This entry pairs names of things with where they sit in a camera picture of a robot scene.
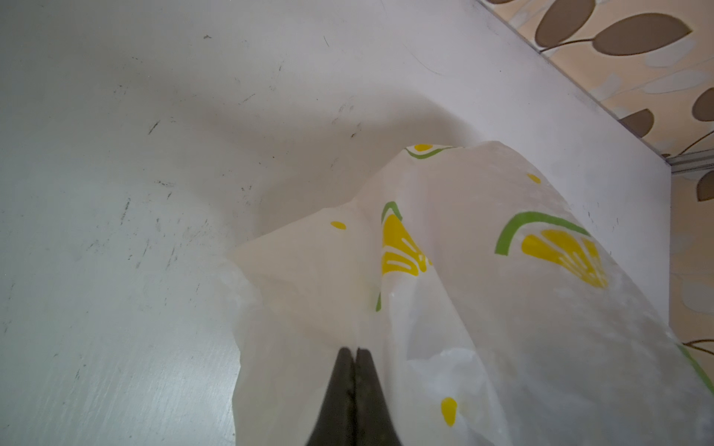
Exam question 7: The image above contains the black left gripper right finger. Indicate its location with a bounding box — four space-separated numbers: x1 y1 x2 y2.
354 349 402 446

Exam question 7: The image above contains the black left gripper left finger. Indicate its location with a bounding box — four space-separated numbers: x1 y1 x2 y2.
307 348 356 446

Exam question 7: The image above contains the white plastic bag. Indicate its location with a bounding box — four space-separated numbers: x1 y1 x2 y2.
232 142 713 445

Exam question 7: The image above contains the aluminium corner post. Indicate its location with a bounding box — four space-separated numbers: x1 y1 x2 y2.
667 149 714 175

